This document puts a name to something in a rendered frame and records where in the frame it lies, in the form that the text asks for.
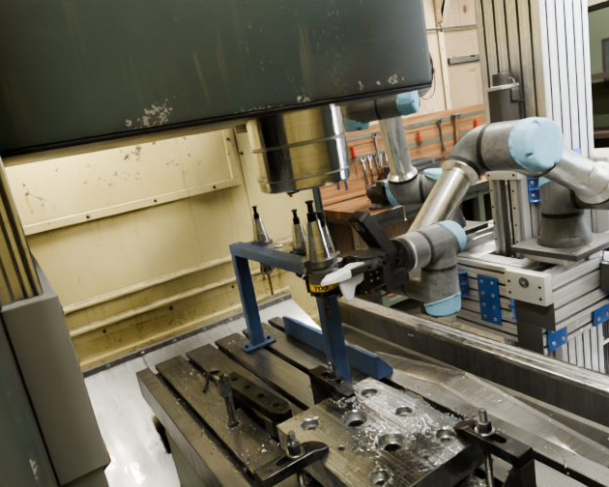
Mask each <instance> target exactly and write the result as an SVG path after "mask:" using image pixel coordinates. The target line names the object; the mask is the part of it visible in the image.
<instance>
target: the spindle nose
mask: <svg viewBox="0 0 609 487"><path fill-rule="evenodd" d="M246 129H247V134H248V139H249V144H250V149H251V150H252V158H253V163H254V168H255V173H256V177H257V182H258V183H259V185H260V190H261V191H262V192H263V193H265V194H280V193H288V192H295V191H302V190H307V189H313V188H317V187H321V186H329V185H332V184H336V183H339V182H342V181H345V180H347V179H348V178H349V177H350V176H351V171H350V165H351V163H350V158H349V151H348V145H347V139H346V135H345V127H344V121H343V114H342V108H341V104H333V105H326V106H320V107H314V108H309V109H304V110H298V111H293V112H288V113H283V114H277V115H273V116H268V117H264V118H259V119H254V120H250V121H246Z"/></svg>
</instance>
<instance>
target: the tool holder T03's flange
mask: <svg viewBox="0 0 609 487"><path fill-rule="evenodd" d="M302 264H303V267H304V268H305V269H304V275H309V274H312V275H313V276H323V275H327V274H331V273H333V272H336V271H337V270H338V269H339V267H338V264H337V256H336V253H332V256H331V257H330V258H328V259H325V260H321V261H307V260H306V257H305V258H303V259H302Z"/></svg>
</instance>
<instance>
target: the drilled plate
mask: <svg viewBox="0 0 609 487"><path fill-rule="evenodd" d="M374 387H376V388H374ZM353 388H354V391H355V394H356V395H354V396H355V397H356V396H357V395H358V394H357V393H356V392H357V391H358V390H359V389H362V391H361V394H359V396H358V397H356V398H357V399H356V398H355V400H356V401H355V400H354V401H352V400H350V402H345V399H344V398H343V399H342V397H339V396H337V395H334V396H332V397H330V398H328V399H326V400H325V401H323V402H321V403H319V404H317V405H315V406H313V407H311V408H309V409H307V410H305V411H304V412H302V413H300V414H298V415H295V416H293V417H291V418H289V419H287V420H285V421H284V422H282V423H280V424H279V425H277V426H276V428H277V433H278V436H279V441H280V445H281V448H282V449H283V450H284V451H285V452H286V450H288V447H287V443H288V442H289V439H288V432H289V431H295V434H296V439H297V440H299V441H300V444H302V443H303V442H309V441H315V442H322V441H323V442H325V443H327V445H328V446H329V448H330V449H329V451H328V452H327V453H326V454H325V456H324V457H322V458H320V459H318V460H317V461H315V462H313V463H312V464H310V465H308V466H307V467H305V468H304V469H305V470H306V471H307V472H309V473H310V474H311V475H312V476H313V477H314V478H315V479H316V480H317V481H319V482H320V483H321V484H322V485H323V486H324V487H376V485H377V487H379V486H380V487H383V486H384V485H385V486H384V487H452V486H453V485H455V484H456V483H457V482H459V481H460V480H462V479H463V478H464V477H466V476H467V475H468V474H470V473H471V472H473V471H474V470H475V469H477V468H478V467H479V466H481V465H482V464H483V463H484V461H483V452H482V448H480V447H478V446H476V445H474V444H472V443H470V442H468V441H466V440H464V439H462V438H461V437H457V436H456V434H454V433H455V432H454V431H452V430H453V428H452V430H451V429H450V428H451V427H452V426H453V425H455V424H456V423H458V421H456V420H454V419H452V418H450V417H448V416H446V415H443V414H441V413H439V412H437V411H435V410H434V409H432V408H430V407H428V406H426V405H424V404H422V403H421V402H419V401H417V400H415V399H413V398H411V397H409V396H407V395H405V394H403V393H401V392H399V391H397V390H395V389H393V388H391V387H388V386H386V385H384V384H382V383H380V382H379V381H377V380H375V379H373V378H371V377H368V378H366V379H365V380H363V381H361V382H359V383H357V384H355V385H353ZM356 389H357V391H356ZM377 392H380V393H378V394H377V395H375V394H376V393H377ZM358 393H359V391H358ZM372 394H373V398H367V396H369V395H370V396H371V395H372ZM362 396H364V397H362ZM339 398H340V399H339ZM341 399H342V400H341ZM367 399H369V400H367ZM339 400H341V401H339ZM351 401H352V402H351ZM333 402H334V403H333ZM337 402H338V403H339V402H341V403H342V402H343V403H342V404H343V405H342V404H339V405H340V407H339V406H338V404H337ZM355 402H356V405H354V403H355ZM363 402H364V403H363ZM400 402H401V404H400ZM345 403H347V404H345ZM344 404H345V405H344ZM353 405H354V407H353ZM406 405H408V406H409V407H408V406H407V407H406ZM341 407H343V408H341ZM363 407H365V408H364V409H363ZM394 407H395V408H394ZM413 407H414V408H413ZM358 408H361V409H360V411H358ZM362 409H363V410H362ZM348 410H350V411H349V413H348V412H347V411H348ZM353 410H354V411H353ZM365 410H367V411H366V412H365ZM376 410H377V412H376V413H375V411H376ZM413 410H414V411H413ZM351 411H352V412H351ZM345 412H347V413H345ZM393 412H394V413H393ZM412 413H414V414H413V415H412ZM344 414H345V415H344ZM394 414H395V415H394ZM342 415H343V417H342ZM411 415H412V417H411ZM425 415H426V416H425ZM315 416H316V417H317V416H318V417H319V418H315V419H314V417H315ZM399 416H400V417H399ZM403 416H405V417H403ZM428 416H429V418H431V419H432V420H433V422H431V421H432V420H431V419H430V420H429V419H428ZM309 417H311V419H308V418H309ZM407 417H408V418H409V419H408V418H407ZM305 418H306V419H307V420H305ZM341 418H342V419H341ZM405 418H407V419H405ZM317 419H319V420H318V422H317V421H316V420H317ZM321 419H322V420H321ZM420 419H421V420H420ZM340 420H341V422H340ZM366 421H367V422H366ZM383 421H384V423H382V422H383ZM406 421H407V422H406ZM416 421H417V423H416ZM405 422H406V423H405ZM419 422H420V423H419ZM319 423H320V424H319ZM401 424H402V425H401ZM443 424H444V425H443ZM317 425H320V426H318V427H317ZM361 425H362V426H361ZM429 425H430V426H431V427H429ZM437 425H439V426H442V427H443V428H442V429H441V428H440V429H437V430H436V428H437ZM447 425H448V428H449V427H450V428H449V429H448V428H447V427H446V426H447ZM426 426H427V427H428V428H427V427H426ZM435 426H436V428H435ZM302 427H303V428H302ZM424 427H425V428H426V430H425V431H424V432H421V431H422V429H423V428H424ZM315 428H316V429H315ZM385 428H386V429H385ZM425 428H424V429H425ZM445 428H447V429H445ZM393 429H394V430H395V431H396V434H395V432H392V430H393ZM388 430H389V431H388ZM402 430H403V431H402ZM434 430H435V432H434V433H433V431H434ZM382 431H383V432H382ZM385 431H386V433H387V432H388V433H387V434H383V435H381V436H380V435H379V434H378V433H385ZM390 431H391V432H390ZM397 431H399V432H400V433H401V435H400V433H398V432H397ZM430 431H432V432H431V434H430ZM451 431H452V432H451ZM359 432H360V433H359ZM403 432H404V433H405V434H403ZM453 432H454V433H453ZM370 433H371V435H370ZM373 433H374V435H373ZM432 433H433V434H434V435H435V436H434V435H433V434H432ZM402 434H403V435H402ZM408 434H409V435H408ZM384 435H385V436H384ZM404 435H406V436H405V437H404ZM412 435H413V436H414V438H413V437H412V438H410V437H411V436H412ZM375 436H376V437H375ZM407 436H408V437H407ZM454 436H455V437H454ZM377 437H380V438H377ZM431 437H432V438H433V437H436V439H437V442H436V441H435V442H434V443H433V441H432V438H431ZM375 438H377V439H378V442H377V445H378V446H379V448H378V446H377V445H376V444H375V443H374V441H375V440H374V439H375ZM456 438H457V439H456ZM412 439H413V440H412ZM433 439H434V438H433ZM436 439H435V440H436ZM438 439H439V440H438ZM443 439H444V440H447V441H446V442H445V443H444V440H443ZM450 439H454V440H453V442H452V441H451V440H450ZM365 440H366V441H365ZM409 440H410V441H409ZM346 441H347V442H346ZM408 441H409V443H408ZM438 441H439V442H438ZM406 442H407V443H406ZM347 443H348V444H347ZM359 443H360V444H359ZM407 444H409V445H408V446H409V447H408V446H406V445H407ZM331 445H332V446H331ZM404 445H405V446H404ZM439 445H442V447H441V448H440V447H439V448H436V447H435V446H439ZM372 446H375V447H374V448H371V447H372ZM353 447H354V448H353ZM403 447H404V448H403ZM434 447H435V448H434ZM358 448H360V449H361V450H359V451H357V453H356V452H355V451H356V449H358ZM378 449H379V450H378ZM382 449H383V451H384V452H383V451H382ZM403 449H404V450H403ZM406 449H407V450H406ZM424 449H425V450H424ZM399 450H400V451H399ZM348 451H349V452H348ZM391 451H392V452H391ZM411 451H412V453H411ZM419 451H420V454H419ZM425 451H427V452H426V454H425ZM427 453H429V455H428V454H427ZM424 454H425V455H424ZM343 456H344V457H343ZM428 456H434V457H435V458H434V459H433V458H428ZM358 458H359V460H358ZM417 458H418V461H417ZM338 459H339V460H338ZM414 459H415V460H416V461H415V462H412V461H414ZM432 459H433V460H432ZM348 461H350V463H349V462H348ZM412 463H413V464H412ZM386 464H387V465H386ZM377 465H378V468H379V469H378V468H377V470H378V471H375V472H374V471H373V470H374V469H375V467H376V466H377ZM379 465H380V466H379ZM380 467H381V468H382V469H381V468H380ZM401 468H402V469H401ZM357 469H358V470H357ZM380 469H381V470H380ZM386 469H388V471H389V472H388V471H386ZM391 473H392V474H394V475H391ZM366 474H367V475H366ZM390 476H391V478H392V481H391V483H390V484H389V482H390V481H389V482H388V480H389V479H390ZM402 476H403V477H402ZM368 480H369V481H368ZM386 481H387V484H385V482H386ZM375 483H376V485H374V484H375ZM381 484H382V485H381Z"/></svg>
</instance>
